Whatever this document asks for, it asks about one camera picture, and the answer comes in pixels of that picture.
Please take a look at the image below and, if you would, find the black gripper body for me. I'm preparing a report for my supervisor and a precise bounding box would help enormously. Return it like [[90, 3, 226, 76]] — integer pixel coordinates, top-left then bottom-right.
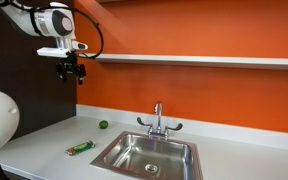
[[55, 54, 87, 76]]

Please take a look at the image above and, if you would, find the green granola bar packet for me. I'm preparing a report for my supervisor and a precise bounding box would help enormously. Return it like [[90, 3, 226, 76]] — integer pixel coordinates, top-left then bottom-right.
[[65, 140, 97, 156]]

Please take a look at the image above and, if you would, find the white counter backsplash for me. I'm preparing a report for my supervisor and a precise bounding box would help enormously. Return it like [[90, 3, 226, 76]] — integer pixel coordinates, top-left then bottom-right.
[[75, 103, 288, 154]]

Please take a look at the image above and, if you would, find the dark wood cabinet panel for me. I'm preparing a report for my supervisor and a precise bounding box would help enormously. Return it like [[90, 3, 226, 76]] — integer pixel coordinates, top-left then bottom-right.
[[0, 0, 78, 141]]

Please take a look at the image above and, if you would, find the green lime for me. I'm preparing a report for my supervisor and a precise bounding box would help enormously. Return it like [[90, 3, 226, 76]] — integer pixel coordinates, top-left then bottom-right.
[[98, 119, 110, 130]]

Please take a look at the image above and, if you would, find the stainless steel sink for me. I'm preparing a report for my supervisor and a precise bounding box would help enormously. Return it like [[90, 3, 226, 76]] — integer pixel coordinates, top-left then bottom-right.
[[89, 130, 204, 180]]

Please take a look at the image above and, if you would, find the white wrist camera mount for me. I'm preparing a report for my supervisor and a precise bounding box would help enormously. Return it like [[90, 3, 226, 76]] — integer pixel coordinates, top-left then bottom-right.
[[36, 47, 71, 58]]

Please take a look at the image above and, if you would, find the chrome faucet with handles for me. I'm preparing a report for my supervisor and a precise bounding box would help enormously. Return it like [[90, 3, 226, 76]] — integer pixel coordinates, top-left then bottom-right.
[[136, 101, 184, 141]]

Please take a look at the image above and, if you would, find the white wall shelf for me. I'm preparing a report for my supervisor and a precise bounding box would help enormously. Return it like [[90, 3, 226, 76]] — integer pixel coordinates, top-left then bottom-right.
[[83, 53, 288, 72]]

